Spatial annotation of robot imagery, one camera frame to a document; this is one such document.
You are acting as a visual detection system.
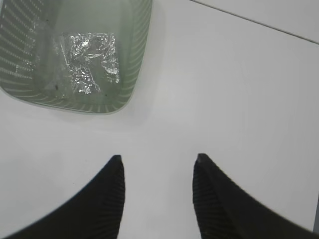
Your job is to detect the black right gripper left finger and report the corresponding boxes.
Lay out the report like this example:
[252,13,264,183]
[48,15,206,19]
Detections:
[8,155,125,239]

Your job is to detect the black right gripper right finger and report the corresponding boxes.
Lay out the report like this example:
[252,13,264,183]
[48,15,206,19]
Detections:
[192,153,317,239]

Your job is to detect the clear plastic sheet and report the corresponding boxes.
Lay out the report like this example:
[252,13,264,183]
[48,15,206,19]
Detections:
[14,21,120,95]

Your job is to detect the green woven plastic basket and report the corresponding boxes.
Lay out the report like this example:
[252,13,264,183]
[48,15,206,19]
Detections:
[0,0,153,114]

